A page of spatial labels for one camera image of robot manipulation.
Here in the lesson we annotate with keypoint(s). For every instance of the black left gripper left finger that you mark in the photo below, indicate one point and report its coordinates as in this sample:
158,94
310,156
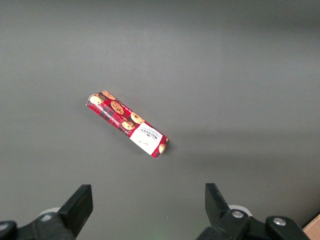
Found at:
75,207

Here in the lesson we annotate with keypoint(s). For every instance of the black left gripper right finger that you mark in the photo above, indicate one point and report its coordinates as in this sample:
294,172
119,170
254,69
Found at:
220,212

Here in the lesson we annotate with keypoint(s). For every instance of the light wooden board edge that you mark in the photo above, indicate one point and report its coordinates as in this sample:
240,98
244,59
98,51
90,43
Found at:
313,230

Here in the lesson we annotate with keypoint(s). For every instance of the red tartan cookie box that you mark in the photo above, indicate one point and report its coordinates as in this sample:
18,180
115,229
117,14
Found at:
125,120

